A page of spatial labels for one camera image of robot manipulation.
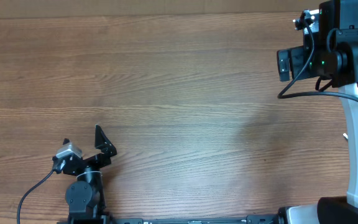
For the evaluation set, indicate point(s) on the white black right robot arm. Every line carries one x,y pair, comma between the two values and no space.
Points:
330,55

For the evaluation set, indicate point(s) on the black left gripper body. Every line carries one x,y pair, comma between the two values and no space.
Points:
97,162

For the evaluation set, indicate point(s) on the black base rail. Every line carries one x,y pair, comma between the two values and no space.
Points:
250,219

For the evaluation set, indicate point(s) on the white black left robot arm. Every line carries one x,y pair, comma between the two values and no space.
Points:
85,196

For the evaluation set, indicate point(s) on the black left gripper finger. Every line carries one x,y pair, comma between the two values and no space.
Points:
102,143
65,141

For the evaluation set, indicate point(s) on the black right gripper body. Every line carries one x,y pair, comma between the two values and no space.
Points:
314,68

